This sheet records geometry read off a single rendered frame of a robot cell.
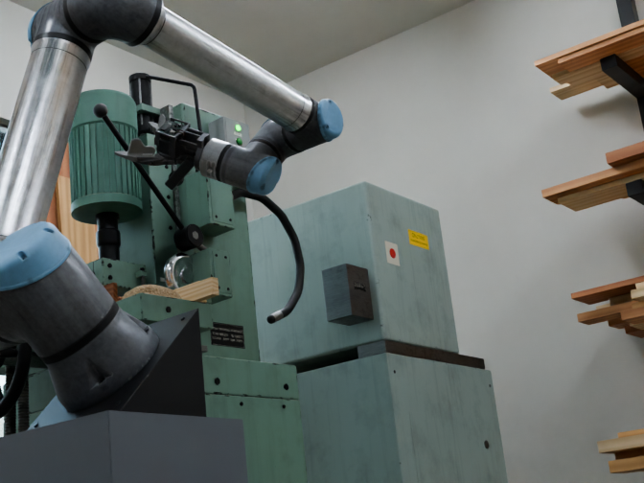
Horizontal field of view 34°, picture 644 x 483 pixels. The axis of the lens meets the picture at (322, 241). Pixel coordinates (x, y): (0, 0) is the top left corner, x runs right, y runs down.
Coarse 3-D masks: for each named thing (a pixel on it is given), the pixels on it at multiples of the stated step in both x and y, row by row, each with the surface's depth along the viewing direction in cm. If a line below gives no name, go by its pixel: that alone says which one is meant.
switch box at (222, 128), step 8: (216, 120) 283; (224, 120) 281; (232, 120) 284; (216, 128) 282; (224, 128) 280; (232, 128) 283; (248, 128) 288; (216, 136) 282; (224, 136) 280; (232, 136) 282; (240, 136) 284; (248, 136) 287
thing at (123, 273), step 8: (88, 264) 256; (96, 264) 254; (104, 264) 253; (112, 264) 255; (120, 264) 257; (128, 264) 259; (136, 264) 261; (96, 272) 254; (104, 272) 253; (112, 272) 255; (120, 272) 256; (128, 272) 259; (104, 280) 252; (112, 280) 254; (120, 280) 256; (128, 280) 258; (136, 280) 260; (120, 288) 257; (128, 288) 258
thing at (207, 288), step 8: (208, 280) 234; (216, 280) 234; (184, 288) 238; (192, 288) 237; (200, 288) 235; (208, 288) 233; (216, 288) 233; (184, 296) 238; (192, 296) 236; (200, 296) 234; (208, 296) 234
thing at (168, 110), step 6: (162, 108) 282; (168, 108) 280; (168, 114) 280; (156, 120) 283; (174, 168) 275; (174, 192) 273; (174, 198) 273; (174, 204) 272; (174, 210) 272; (180, 252) 269
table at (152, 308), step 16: (128, 304) 226; (144, 304) 224; (160, 304) 228; (176, 304) 231; (192, 304) 235; (208, 304) 239; (144, 320) 223; (160, 320) 226; (208, 320) 237; (0, 368) 254
